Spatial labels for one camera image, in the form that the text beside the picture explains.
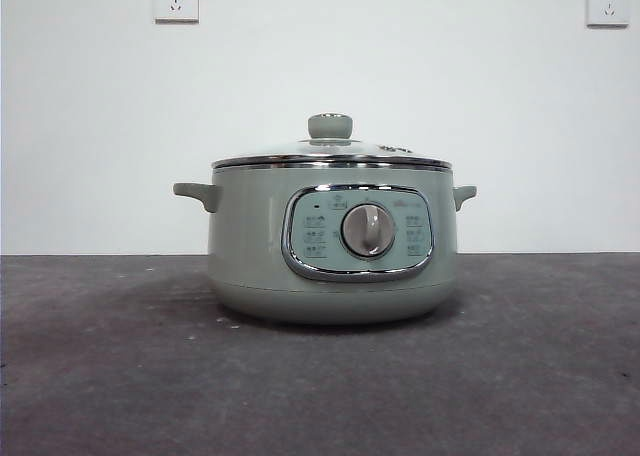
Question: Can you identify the glass lid with green knob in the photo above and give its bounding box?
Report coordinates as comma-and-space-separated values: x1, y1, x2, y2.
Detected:
210, 111, 454, 172

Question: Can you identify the sage green electric cooking pot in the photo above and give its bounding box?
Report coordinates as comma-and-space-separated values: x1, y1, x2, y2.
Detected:
172, 167, 478, 326

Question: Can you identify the white wall power socket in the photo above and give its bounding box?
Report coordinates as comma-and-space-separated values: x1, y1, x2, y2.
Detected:
153, 0, 200, 26
585, 0, 631, 29

